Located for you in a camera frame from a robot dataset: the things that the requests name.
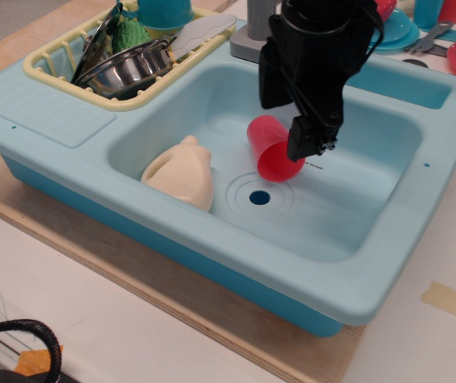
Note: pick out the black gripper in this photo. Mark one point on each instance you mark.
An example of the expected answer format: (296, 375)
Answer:
(315, 47)

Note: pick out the red plastic cup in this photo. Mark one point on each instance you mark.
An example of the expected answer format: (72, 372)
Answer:
(267, 138)

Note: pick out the teal cup in rack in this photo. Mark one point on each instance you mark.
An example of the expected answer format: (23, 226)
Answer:
(161, 14)

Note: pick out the grey toy faucet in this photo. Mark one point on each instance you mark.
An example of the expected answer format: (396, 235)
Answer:
(247, 42)

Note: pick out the cream toy detergent bottle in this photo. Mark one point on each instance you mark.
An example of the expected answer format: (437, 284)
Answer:
(183, 172)

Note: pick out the grey toy knife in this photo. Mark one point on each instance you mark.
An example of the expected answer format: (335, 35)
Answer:
(199, 31)

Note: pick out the teal plate stack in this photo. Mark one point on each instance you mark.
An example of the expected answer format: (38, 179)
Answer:
(399, 33)

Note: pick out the light blue toy sink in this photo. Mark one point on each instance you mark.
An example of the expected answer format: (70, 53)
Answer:
(322, 250)

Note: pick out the red toy mug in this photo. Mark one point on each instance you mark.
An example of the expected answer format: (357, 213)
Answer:
(385, 8)

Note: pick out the grey toy fork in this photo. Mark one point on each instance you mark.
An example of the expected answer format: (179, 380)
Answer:
(427, 43)

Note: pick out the teal tumbler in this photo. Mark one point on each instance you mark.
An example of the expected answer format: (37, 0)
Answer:
(426, 12)

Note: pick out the stainless steel pot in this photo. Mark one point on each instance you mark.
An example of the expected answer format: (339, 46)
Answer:
(125, 74)

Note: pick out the green toy vegetable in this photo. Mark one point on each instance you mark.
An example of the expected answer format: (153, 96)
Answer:
(128, 34)

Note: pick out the red tumbler background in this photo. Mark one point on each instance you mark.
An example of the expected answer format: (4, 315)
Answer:
(448, 11)

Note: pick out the yellow dish rack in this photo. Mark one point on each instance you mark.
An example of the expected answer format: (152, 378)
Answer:
(54, 63)

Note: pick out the steel pot lid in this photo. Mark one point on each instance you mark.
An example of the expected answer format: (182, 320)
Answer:
(95, 45)

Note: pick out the plywood board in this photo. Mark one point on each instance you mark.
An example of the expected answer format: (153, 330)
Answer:
(127, 314)

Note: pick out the beige masking tape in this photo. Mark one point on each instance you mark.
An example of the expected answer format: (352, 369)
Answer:
(441, 296)

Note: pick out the orange tape piece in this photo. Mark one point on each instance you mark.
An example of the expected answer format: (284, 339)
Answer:
(33, 362)

